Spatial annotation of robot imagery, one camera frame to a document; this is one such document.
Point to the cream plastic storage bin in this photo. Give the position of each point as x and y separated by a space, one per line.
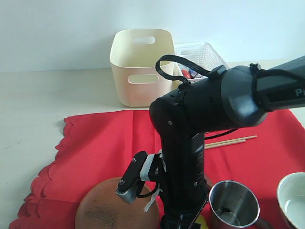
133 57

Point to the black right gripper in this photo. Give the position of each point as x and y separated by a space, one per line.
184 188

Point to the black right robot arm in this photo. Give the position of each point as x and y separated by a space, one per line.
225 99

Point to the pale green ceramic bowl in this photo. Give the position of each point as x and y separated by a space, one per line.
291 199

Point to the white perforated plastic basket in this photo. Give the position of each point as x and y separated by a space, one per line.
201 53

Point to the red sausage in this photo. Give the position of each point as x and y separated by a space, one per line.
186 74

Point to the yellow lemon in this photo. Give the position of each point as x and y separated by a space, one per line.
200 220

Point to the stainless steel cup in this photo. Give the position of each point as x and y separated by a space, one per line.
234 206

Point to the brown wooden plate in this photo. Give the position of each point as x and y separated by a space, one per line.
101 208

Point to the red scalloped cloth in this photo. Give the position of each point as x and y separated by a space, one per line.
100 146

